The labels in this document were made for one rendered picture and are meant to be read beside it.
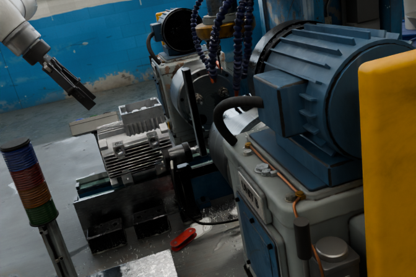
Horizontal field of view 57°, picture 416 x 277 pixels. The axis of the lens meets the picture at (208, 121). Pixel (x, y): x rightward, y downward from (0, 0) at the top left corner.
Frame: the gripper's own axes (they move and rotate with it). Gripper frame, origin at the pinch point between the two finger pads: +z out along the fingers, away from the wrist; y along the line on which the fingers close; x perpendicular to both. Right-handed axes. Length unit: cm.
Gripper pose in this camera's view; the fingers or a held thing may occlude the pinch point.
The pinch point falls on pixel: (85, 97)
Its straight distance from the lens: 121.2
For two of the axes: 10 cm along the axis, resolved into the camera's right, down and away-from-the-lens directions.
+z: 6.3, 6.7, 3.9
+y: -2.6, -2.9, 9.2
